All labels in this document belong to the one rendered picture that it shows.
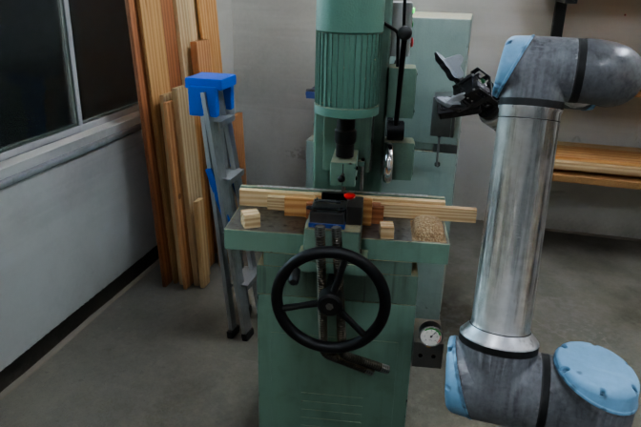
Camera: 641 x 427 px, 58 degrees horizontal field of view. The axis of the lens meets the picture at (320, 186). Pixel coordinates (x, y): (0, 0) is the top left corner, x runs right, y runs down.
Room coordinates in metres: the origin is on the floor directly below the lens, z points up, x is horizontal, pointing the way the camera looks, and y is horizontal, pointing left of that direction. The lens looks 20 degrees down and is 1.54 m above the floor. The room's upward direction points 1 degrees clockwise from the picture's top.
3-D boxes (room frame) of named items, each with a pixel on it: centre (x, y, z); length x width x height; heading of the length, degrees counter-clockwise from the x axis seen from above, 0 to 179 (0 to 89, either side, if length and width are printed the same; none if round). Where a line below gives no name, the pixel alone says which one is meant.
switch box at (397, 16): (1.85, -0.24, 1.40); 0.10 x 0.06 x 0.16; 174
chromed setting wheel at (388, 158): (1.66, -0.20, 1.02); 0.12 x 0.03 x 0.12; 174
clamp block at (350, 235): (1.35, -0.04, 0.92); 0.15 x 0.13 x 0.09; 84
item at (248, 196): (1.57, -0.06, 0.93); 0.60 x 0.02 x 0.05; 84
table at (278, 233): (1.44, -0.05, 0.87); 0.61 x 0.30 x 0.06; 84
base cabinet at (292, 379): (1.66, -0.08, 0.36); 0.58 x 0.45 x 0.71; 174
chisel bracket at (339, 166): (1.56, -0.07, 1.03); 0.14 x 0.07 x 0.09; 174
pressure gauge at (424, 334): (1.31, -0.30, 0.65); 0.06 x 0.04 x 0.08; 84
